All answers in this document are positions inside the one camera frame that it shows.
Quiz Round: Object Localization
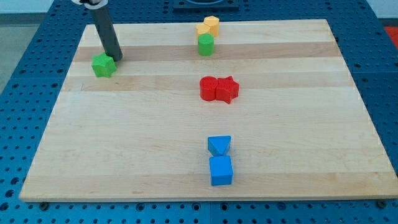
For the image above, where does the red cylinder block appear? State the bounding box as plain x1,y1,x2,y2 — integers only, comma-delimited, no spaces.
200,76,218,101

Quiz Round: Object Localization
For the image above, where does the red star block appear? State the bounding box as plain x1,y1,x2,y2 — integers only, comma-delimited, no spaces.
216,76,239,104

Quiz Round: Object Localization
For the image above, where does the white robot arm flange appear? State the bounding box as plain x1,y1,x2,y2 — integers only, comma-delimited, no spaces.
71,0,108,9

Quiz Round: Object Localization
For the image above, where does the blue triangle block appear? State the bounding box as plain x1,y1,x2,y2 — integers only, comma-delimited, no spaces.
208,136,231,156

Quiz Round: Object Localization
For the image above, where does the green cylinder block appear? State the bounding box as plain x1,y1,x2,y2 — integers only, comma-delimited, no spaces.
197,34,214,56

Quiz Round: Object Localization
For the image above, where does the blue cube block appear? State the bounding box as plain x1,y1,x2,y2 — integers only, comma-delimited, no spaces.
209,156,233,186

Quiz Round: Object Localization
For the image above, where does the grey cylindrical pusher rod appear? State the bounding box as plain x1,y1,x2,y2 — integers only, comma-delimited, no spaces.
90,1,123,62

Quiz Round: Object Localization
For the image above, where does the wooden board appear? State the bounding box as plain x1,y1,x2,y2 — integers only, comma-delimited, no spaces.
19,19,397,202

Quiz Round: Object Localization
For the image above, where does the yellow cylinder block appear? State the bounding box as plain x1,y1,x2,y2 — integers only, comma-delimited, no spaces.
195,23,210,38

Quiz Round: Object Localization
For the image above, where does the yellow hexagon block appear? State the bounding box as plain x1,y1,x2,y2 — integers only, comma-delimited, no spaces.
203,16,220,37

